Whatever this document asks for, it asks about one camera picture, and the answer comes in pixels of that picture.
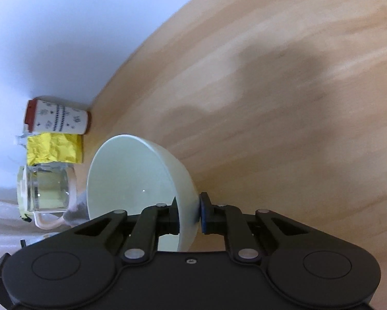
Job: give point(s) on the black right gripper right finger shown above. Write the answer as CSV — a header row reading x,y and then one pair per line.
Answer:
x,y
229,222

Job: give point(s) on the pale green ceramic bowl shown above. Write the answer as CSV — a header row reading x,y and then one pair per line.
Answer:
x,y
131,173

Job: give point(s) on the crumpled yellow paper box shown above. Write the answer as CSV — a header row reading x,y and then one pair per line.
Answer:
x,y
54,147

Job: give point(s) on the pink and grey cloth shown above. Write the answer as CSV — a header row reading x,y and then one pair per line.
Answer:
x,y
78,214

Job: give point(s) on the clear glass mug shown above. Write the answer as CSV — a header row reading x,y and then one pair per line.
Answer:
x,y
45,193

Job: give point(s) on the white patterned cup red lid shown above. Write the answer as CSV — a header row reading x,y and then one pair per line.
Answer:
x,y
44,116

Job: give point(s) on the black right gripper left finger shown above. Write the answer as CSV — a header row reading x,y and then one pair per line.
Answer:
x,y
146,228

